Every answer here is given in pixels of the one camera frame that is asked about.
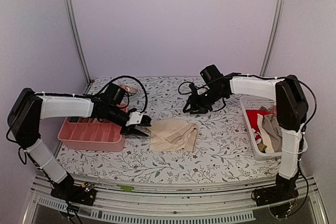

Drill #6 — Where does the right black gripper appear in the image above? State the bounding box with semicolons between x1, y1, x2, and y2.
183;87;225;114

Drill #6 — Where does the cream garment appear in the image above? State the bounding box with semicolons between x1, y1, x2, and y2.
147;119;198;152

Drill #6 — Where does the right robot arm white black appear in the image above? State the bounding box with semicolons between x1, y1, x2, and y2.
183;65;309;201

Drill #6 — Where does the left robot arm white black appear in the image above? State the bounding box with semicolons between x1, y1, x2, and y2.
6;83;151;200

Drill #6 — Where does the floral patterned table mat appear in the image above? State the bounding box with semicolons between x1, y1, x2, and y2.
57;77;280;184

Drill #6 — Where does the small patterned bowl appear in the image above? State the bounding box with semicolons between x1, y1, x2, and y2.
120;84;139;97

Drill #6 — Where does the white plastic laundry basket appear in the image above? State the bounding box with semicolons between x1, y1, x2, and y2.
239;95;308;161

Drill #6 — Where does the pink divided organizer box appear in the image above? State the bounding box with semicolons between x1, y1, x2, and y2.
58;117;124;152

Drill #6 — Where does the green tape piece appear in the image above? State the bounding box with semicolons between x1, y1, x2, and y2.
118;185;134;192

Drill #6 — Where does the red garment in basket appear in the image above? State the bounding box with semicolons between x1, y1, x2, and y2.
245;110;267;144

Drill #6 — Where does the grey garment in basket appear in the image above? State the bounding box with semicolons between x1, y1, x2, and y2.
262;114;282;153

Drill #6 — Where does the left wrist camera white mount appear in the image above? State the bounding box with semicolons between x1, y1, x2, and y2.
125;111;152;127

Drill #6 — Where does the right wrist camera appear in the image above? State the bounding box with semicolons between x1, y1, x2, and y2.
188;83;199;95

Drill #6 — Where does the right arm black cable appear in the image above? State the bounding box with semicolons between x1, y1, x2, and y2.
177;81;228;113

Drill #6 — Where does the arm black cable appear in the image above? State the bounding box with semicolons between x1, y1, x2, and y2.
177;81;228;113
99;76;148;116

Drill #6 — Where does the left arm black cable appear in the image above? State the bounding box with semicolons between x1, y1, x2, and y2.
99;76;148;116

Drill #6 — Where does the aluminium front rail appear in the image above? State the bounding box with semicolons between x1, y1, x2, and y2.
22;175;329;223

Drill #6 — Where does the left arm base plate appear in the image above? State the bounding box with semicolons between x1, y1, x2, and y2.
51;183;97;206

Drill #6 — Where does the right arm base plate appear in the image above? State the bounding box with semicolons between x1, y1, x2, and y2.
251;185;299;206

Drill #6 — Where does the right aluminium frame post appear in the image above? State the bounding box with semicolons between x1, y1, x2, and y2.
259;0;285;77

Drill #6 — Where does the aluminium frame post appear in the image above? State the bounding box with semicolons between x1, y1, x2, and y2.
259;0;285;77
64;0;91;84

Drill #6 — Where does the left aluminium frame post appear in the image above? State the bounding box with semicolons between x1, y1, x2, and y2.
64;0;91;84

